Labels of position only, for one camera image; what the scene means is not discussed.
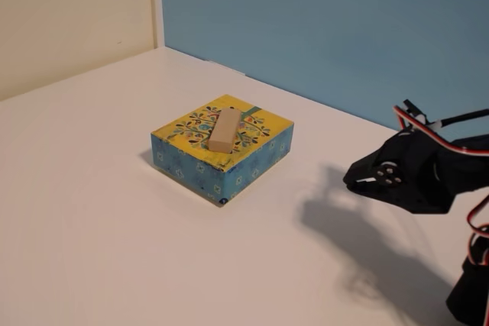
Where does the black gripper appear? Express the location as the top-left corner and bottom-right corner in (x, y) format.
(343, 130), (459, 215)

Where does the wooden Jenga block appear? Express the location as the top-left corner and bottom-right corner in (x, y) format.
(208, 107), (242, 154)

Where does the yellow blue floral box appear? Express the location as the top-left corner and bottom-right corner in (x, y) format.
(151, 93), (295, 208)

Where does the blue backdrop board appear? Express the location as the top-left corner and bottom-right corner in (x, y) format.
(158, 0), (489, 132)

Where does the red white black servo wire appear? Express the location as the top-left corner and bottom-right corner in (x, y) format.
(466, 192), (489, 266)
(393, 98), (489, 157)

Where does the black camera cable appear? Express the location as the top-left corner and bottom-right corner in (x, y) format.
(439, 108), (489, 128)

